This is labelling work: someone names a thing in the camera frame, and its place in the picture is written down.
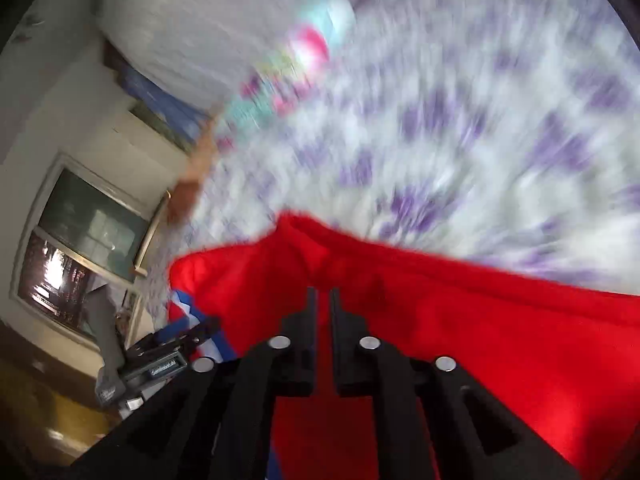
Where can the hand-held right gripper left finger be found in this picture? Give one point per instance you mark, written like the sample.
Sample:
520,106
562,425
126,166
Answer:
250,390

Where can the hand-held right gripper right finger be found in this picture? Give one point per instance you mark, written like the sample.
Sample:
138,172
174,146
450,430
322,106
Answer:
390,390

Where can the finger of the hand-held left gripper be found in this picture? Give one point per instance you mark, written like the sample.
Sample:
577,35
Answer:
192,335

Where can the red pants with blue stripes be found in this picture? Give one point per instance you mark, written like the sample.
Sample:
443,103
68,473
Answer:
450,340

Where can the white framed glass door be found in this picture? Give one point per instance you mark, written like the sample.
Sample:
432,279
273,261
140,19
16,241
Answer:
85,245

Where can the brown pillow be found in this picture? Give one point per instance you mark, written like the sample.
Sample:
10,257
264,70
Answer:
192,180

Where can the green framed picture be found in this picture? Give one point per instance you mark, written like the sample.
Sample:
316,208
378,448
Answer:
157,125

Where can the blue patterned bag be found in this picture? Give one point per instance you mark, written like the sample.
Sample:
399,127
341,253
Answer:
160,105

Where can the purple floral bedsheet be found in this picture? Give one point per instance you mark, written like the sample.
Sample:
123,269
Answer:
450,135

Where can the folded teal pink floral quilt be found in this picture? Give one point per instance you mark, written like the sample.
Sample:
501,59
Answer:
290,70

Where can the white lace cloth cover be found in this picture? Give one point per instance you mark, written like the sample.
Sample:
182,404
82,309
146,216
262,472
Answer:
200,30

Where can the wooden bed frame rail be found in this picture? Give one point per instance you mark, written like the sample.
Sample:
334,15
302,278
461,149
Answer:
150,235

